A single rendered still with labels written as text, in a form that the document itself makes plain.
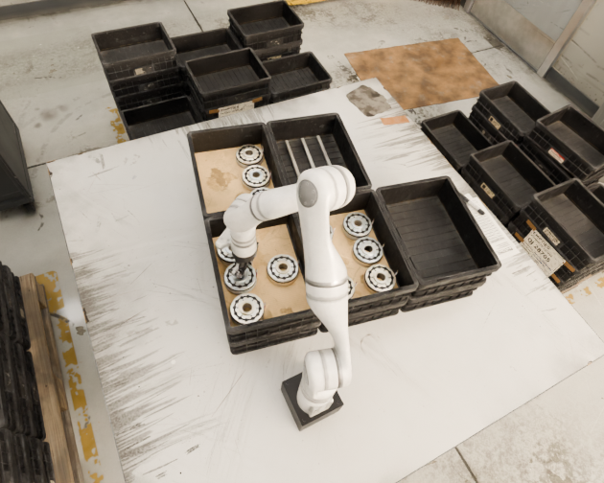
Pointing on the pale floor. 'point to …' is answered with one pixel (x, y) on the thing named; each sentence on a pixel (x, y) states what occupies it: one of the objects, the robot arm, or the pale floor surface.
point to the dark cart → (1, 157)
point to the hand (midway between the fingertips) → (244, 269)
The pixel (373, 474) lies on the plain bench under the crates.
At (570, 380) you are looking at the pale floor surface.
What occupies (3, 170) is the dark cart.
